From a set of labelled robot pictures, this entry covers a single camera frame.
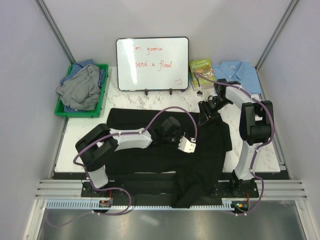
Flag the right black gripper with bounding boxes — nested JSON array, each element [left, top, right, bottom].
[[197, 97, 231, 127]]

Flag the black long sleeve shirt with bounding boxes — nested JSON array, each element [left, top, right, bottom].
[[106, 108, 233, 208]]

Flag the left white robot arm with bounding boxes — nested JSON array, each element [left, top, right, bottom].
[[75, 116, 184, 197]]

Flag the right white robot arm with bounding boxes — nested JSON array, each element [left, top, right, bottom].
[[198, 79, 275, 197]]

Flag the green treehouse book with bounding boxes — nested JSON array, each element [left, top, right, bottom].
[[189, 58, 216, 92]]

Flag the folded light blue shirt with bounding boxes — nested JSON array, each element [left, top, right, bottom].
[[212, 61, 262, 95]]

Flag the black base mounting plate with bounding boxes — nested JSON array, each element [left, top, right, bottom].
[[80, 173, 259, 206]]

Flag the white whiteboard with red writing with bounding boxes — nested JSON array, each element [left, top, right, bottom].
[[115, 36, 189, 91]]

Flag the grey crumpled shirt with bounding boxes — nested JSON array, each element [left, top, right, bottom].
[[56, 64, 101, 111]]

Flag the green plastic bin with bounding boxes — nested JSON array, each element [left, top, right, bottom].
[[54, 59, 109, 118]]

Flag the blue checked shirt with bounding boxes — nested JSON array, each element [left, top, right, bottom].
[[60, 59, 106, 113]]

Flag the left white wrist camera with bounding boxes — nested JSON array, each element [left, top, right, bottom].
[[178, 136, 196, 154]]

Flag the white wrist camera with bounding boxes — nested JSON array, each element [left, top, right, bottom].
[[196, 90, 213, 102], [178, 136, 196, 154]]

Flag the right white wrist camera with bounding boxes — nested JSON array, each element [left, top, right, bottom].
[[196, 90, 213, 102]]

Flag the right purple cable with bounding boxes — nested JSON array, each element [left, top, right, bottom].
[[193, 71, 275, 217]]

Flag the light blue cable duct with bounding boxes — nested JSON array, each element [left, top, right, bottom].
[[45, 199, 249, 211]]

